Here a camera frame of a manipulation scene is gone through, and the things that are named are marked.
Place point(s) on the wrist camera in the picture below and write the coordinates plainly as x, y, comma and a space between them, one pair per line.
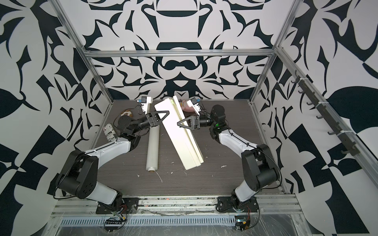
145, 102
194, 103

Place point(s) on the cream dispenser lid with label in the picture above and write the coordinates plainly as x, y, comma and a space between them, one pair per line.
196, 154

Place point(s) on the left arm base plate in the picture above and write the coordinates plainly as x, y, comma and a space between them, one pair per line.
127, 205

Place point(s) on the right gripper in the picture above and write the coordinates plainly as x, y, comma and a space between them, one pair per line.
195, 122

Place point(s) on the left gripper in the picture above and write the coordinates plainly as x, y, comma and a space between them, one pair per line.
150, 117

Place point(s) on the brown white plush toy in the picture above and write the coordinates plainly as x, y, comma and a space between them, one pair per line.
127, 113

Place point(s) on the plastic wrap roll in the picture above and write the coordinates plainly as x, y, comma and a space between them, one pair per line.
153, 148

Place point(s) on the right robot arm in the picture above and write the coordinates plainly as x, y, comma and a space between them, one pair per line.
259, 167

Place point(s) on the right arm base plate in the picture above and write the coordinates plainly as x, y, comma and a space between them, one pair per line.
231, 204

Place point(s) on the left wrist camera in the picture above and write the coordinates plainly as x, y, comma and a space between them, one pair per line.
145, 102

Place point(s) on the circuit board with wires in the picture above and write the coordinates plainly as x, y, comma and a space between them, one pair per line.
242, 222
113, 224

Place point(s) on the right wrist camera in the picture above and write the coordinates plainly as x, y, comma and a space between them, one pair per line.
194, 103

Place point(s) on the cream dispenser base tray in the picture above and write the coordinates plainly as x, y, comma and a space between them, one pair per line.
178, 137

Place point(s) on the small white printed package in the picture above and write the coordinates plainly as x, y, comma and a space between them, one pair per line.
110, 133

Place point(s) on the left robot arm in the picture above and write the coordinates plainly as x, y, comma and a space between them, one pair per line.
78, 176

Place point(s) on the right circuit board with wires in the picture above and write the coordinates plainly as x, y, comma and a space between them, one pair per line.
242, 222

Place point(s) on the left circuit board with wires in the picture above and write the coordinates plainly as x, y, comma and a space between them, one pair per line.
113, 224

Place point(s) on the pink plush toy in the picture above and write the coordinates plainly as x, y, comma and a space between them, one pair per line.
185, 107

